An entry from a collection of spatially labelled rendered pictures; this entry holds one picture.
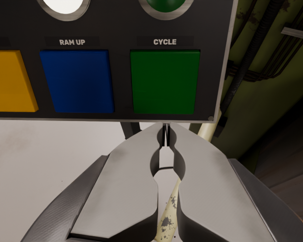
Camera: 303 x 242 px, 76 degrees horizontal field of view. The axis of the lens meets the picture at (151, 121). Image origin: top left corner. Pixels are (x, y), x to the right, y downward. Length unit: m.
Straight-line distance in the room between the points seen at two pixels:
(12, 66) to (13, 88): 0.03
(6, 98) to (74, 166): 1.08
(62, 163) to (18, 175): 0.27
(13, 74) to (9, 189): 1.25
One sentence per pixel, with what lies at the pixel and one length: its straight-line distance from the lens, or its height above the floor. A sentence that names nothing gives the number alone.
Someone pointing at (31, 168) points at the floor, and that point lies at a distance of 1.47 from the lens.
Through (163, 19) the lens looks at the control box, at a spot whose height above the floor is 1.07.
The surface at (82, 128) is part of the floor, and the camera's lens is 1.45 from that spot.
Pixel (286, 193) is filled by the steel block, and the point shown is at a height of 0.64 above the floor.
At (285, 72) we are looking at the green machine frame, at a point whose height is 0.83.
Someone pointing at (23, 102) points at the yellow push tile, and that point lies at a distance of 0.29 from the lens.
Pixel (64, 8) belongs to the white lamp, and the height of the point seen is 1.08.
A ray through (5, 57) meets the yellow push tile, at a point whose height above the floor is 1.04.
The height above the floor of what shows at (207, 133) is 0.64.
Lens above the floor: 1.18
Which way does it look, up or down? 59 degrees down
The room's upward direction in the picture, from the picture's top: 4 degrees counter-clockwise
